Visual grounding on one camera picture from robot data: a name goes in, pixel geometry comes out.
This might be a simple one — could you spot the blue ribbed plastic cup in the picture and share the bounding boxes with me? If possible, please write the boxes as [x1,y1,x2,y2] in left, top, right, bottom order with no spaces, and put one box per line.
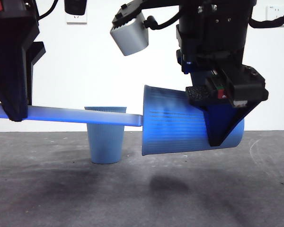
[84,106,128,165]
[141,84,245,157]

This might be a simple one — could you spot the sponge cup brush grey handle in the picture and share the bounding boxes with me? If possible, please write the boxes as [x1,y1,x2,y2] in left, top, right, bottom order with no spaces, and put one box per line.
[0,102,144,127]

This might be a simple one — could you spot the black camera cable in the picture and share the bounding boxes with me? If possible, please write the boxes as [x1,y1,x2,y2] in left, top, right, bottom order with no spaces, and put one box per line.
[143,15,180,31]
[36,0,60,21]

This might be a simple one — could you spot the white wall socket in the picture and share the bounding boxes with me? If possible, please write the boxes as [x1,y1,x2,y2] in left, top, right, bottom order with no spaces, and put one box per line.
[66,13,88,25]
[266,5,284,27]

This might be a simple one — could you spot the black sleeved arm cable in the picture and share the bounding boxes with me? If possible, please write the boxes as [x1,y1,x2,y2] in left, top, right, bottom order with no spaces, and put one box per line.
[249,4,284,29]

